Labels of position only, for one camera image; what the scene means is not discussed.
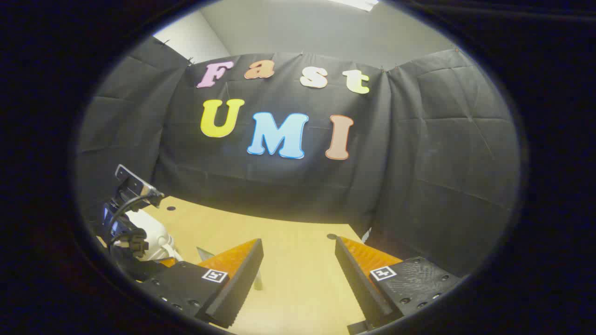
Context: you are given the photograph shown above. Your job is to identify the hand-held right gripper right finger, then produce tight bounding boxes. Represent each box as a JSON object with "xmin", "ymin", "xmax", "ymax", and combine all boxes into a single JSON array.
[{"xmin": 335, "ymin": 236, "xmax": 462, "ymax": 330}]

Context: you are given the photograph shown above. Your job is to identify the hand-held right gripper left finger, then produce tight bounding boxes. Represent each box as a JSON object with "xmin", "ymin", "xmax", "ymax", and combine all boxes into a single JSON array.
[{"xmin": 139, "ymin": 238, "xmax": 264, "ymax": 329}]

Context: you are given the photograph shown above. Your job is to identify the white suitcase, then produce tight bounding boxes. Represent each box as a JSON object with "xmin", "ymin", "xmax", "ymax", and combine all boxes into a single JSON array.
[{"xmin": 125, "ymin": 209, "xmax": 183, "ymax": 262}]

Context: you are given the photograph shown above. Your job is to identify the white skin care tube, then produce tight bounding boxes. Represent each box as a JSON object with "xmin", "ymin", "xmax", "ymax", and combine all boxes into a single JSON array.
[{"xmin": 196, "ymin": 247, "xmax": 263, "ymax": 290}]

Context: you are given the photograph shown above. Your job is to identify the black backdrop cloth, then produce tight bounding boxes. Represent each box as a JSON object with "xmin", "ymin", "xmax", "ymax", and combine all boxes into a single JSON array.
[{"xmin": 74, "ymin": 35, "xmax": 521, "ymax": 280}]

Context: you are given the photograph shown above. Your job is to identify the ceiling light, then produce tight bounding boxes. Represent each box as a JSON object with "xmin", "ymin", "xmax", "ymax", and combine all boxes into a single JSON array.
[{"xmin": 328, "ymin": 0, "xmax": 380, "ymax": 12}]

